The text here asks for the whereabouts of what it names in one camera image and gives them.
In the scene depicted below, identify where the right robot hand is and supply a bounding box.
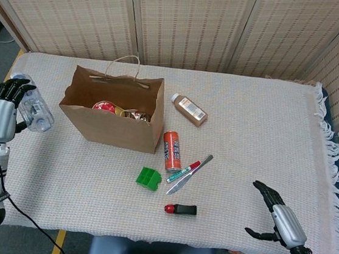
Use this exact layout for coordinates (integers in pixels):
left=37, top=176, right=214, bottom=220
left=243, top=179, right=315, bottom=251

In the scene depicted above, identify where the clear plastic water bottle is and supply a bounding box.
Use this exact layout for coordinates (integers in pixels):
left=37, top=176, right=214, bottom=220
left=4, top=71, right=60, bottom=135

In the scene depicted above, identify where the green can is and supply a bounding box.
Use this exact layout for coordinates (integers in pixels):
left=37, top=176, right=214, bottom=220
left=91, top=99, right=118, bottom=114

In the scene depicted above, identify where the green toy brick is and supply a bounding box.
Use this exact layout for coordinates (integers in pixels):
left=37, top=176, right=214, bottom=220
left=135, top=166, right=164, bottom=191

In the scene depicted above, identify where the black bottle with red cap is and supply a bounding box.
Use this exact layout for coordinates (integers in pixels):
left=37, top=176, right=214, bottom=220
left=163, top=202, right=198, bottom=217

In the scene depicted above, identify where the brown paper bag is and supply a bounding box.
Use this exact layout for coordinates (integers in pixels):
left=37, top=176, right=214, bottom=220
left=54, top=47, right=171, bottom=156

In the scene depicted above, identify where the orange drink can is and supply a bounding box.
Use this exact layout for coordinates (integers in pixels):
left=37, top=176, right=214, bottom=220
left=159, top=130, right=186, bottom=174

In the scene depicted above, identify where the brown juice bottle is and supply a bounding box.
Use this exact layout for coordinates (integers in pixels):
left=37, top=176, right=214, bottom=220
left=169, top=93, right=211, bottom=129

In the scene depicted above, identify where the beige woven tablecloth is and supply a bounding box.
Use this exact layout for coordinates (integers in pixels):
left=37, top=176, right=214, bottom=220
left=0, top=45, right=339, bottom=254

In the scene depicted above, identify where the metal table knife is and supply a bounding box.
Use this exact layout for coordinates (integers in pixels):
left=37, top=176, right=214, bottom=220
left=166, top=150, right=215, bottom=200

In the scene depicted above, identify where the marker pen with red cap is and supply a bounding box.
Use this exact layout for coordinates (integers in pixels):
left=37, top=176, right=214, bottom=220
left=165, top=157, right=202, bottom=187

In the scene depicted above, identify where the woven folding screen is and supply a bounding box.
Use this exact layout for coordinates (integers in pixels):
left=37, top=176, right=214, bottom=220
left=0, top=0, right=339, bottom=122

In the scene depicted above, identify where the black cable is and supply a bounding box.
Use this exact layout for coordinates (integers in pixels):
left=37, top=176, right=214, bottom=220
left=0, top=143, right=83, bottom=254

